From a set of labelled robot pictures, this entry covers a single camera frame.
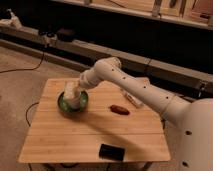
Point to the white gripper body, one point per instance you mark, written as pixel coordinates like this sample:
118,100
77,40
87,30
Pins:
83,82

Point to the white sponge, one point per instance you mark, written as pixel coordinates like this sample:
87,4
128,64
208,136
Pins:
71,90

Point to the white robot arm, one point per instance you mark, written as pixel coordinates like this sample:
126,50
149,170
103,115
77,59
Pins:
193,119

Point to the white ceramic cup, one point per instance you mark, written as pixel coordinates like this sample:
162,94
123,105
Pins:
74,101

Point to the green saucer plate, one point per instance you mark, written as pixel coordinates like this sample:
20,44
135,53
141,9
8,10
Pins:
66,109

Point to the brown oblong object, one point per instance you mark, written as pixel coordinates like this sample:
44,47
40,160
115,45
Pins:
119,110

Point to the black device on ledge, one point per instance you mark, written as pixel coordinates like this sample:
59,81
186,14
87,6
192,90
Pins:
66,35

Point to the white patterned box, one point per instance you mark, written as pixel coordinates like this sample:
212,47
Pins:
137,103

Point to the wooden table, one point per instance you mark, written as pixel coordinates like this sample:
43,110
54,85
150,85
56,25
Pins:
54,137

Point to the black rectangular block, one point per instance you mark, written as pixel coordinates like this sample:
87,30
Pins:
111,152

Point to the white object on ledge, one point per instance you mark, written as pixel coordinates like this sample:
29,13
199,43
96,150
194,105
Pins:
13,21

